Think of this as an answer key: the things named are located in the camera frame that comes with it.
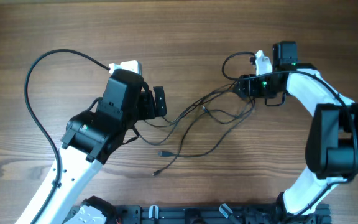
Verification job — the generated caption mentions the camera black cable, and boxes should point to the camera black cable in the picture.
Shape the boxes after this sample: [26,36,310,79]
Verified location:
[221,51,358,218]
[24,49,111,224]

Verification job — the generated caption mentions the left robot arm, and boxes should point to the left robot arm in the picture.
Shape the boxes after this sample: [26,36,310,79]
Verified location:
[17,69,167,223]

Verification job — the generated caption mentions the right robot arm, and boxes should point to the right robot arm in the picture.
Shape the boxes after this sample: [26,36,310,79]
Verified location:
[234,41,358,223]

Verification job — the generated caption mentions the left camera black cable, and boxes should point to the left camera black cable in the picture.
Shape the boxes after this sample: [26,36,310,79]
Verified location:
[24,49,111,224]

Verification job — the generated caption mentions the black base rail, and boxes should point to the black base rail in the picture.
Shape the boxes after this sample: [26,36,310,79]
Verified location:
[63,196,332,224]

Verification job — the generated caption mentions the right camera black cable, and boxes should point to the right camera black cable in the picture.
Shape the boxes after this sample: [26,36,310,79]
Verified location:
[221,51,358,218]

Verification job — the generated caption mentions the black cable bundle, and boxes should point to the black cable bundle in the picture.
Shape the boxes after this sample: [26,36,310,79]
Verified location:
[132,79,257,177]

